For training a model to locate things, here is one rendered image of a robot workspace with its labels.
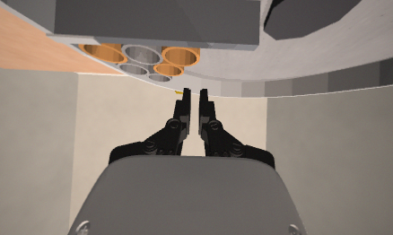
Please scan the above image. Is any bronze bushing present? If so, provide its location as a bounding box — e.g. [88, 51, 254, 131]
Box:
[162, 47, 200, 66]
[78, 43, 127, 64]
[153, 59, 184, 76]

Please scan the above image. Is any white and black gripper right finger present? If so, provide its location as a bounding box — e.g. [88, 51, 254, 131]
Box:
[198, 89, 275, 169]

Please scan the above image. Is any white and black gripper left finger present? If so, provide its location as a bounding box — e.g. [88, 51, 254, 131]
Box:
[109, 88, 191, 164]

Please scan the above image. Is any grey metal bushing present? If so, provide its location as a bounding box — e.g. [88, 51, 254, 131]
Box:
[117, 58, 150, 75]
[121, 44, 163, 65]
[146, 65, 172, 83]

